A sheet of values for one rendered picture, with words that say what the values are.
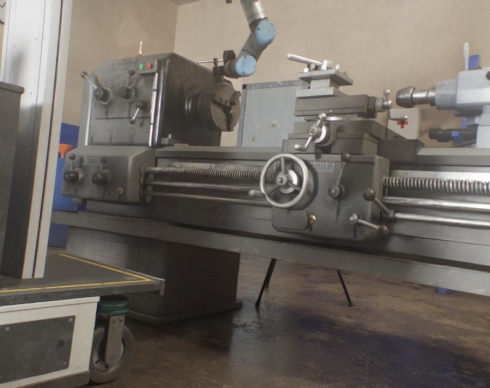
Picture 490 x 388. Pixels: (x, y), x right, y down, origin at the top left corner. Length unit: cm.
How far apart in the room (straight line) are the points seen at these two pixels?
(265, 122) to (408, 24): 193
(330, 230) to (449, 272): 40
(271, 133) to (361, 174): 429
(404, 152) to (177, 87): 128
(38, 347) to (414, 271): 109
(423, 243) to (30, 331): 123
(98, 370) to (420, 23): 472
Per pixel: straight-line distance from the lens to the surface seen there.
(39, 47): 163
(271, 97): 602
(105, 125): 275
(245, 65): 221
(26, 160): 159
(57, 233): 521
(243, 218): 208
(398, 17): 565
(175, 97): 253
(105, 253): 259
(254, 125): 606
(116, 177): 241
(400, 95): 205
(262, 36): 213
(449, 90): 198
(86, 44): 638
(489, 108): 188
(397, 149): 176
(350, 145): 168
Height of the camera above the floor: 59
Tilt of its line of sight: 2 degrees up
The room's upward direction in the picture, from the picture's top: 5 degrees clockwise
